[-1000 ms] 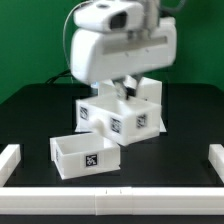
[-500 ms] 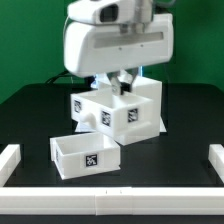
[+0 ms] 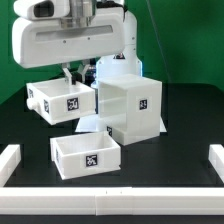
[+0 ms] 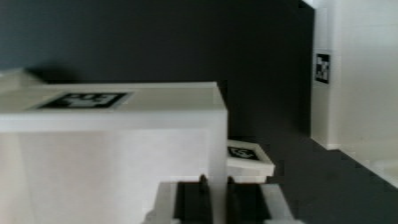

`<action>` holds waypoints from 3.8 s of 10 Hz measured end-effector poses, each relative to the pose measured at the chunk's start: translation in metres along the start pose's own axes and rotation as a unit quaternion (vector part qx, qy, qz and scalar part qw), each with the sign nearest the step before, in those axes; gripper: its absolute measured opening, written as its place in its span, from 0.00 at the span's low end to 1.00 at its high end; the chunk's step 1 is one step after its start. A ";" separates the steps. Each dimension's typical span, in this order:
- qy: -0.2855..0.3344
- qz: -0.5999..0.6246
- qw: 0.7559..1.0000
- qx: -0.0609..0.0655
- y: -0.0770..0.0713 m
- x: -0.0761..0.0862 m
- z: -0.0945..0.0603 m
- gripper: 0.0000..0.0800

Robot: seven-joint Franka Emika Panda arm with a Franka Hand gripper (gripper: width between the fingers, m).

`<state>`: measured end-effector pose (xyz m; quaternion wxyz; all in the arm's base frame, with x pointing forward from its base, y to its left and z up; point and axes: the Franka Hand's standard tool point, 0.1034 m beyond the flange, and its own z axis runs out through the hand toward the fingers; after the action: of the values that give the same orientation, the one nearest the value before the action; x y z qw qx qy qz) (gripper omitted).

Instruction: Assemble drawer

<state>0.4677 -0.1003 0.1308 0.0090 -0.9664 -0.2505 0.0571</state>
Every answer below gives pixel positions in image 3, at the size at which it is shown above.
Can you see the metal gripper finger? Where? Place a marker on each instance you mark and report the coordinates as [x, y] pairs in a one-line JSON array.
[[67, 73], [82, 70]]

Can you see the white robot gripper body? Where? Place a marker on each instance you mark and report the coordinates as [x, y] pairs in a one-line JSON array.
[[49, 32]]

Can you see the white drawer box with knob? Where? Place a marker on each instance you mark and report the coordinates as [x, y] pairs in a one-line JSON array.
[[56, 101]]

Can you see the white drawer cabinet housing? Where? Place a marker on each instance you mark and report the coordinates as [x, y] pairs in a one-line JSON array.
[[129, 108]]

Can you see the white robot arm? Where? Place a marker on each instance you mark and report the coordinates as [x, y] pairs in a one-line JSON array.
[[49, 32]]

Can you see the white drawer box without knob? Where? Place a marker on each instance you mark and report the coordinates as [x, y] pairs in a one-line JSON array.
[[85, 154]]

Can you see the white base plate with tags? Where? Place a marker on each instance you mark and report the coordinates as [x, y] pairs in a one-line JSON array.
[[93, 123]]

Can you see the white left fence rail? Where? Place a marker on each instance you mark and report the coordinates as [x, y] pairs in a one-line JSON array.
[[9, 159]]

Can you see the white fence rail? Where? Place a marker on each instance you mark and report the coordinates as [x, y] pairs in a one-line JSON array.
[[9, 159], [111, 201], [216, 158]]

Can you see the white front fence rail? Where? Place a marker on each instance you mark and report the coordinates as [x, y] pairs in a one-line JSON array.
[[111, 201]]

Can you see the white right fence rail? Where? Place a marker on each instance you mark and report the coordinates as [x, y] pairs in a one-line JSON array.
[[216, 158]]

